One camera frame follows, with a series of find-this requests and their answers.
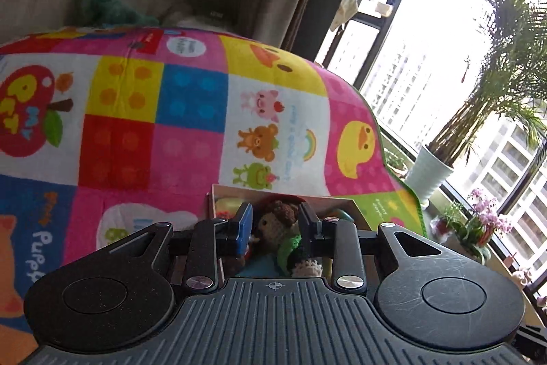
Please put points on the colourful round toy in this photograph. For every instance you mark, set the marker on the colourful round toy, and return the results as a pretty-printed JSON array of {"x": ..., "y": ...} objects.
[{"x": 340, "y": 214}]

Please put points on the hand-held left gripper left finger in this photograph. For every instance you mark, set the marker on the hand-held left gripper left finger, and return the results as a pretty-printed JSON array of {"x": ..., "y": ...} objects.
[{"x": 244, "y": 228}]

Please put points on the small pale figurine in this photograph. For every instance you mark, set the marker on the small pale figurine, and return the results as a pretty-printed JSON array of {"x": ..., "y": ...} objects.
[{"x": 521, "y": 277}]

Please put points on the colourful printed blanket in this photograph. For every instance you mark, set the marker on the colourful printed blanket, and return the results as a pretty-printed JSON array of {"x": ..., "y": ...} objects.
[{"x": 188, "y": 100}]

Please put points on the yellow green toy ball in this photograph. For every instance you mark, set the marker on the yellow green toy ball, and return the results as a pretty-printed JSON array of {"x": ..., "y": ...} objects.
[{"x": 226, "y": 207}]

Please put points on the palm plant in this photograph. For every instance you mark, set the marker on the palm plant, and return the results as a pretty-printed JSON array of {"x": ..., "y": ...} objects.
[{"x": 500, "y": 70}]

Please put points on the small green plant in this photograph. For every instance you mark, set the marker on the small green plant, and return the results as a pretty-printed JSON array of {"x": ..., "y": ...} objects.
[{"x": 396, "y": 162}]

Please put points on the beige sofa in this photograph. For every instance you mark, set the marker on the beige sofa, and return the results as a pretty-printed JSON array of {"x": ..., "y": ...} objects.
[{"x": 51, "y": 1}]

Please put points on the brown crochet doll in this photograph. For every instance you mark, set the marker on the brown crochet doll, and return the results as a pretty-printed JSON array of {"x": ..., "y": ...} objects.
[{"x": 275, "y": 224}]

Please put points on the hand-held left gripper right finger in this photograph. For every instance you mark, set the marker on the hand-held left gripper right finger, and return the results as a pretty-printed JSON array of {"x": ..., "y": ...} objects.
[{"x": 307, "y": 228}]

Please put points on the red hanging ornament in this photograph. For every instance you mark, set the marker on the red hanging ornament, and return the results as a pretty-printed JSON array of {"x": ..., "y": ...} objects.
[{"x": 465, "y": 70}]

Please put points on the teal cloth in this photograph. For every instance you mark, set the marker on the teal cloth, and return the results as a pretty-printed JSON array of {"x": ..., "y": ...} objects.
[{"x": 111, "y": 10}]

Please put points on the tall white ribbed pot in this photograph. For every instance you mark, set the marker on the tall white ribbed pot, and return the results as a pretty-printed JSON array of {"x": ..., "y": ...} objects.
[{"x": 429, "y": 172}]

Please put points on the cardboard box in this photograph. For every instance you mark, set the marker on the cardboard box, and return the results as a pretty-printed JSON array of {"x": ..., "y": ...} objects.
[{"x": 333, "y": 202}]

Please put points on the pink orchid plant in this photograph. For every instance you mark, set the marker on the pink orchid plant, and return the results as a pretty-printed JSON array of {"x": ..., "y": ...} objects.
[{"x": 491, "y": 213}]

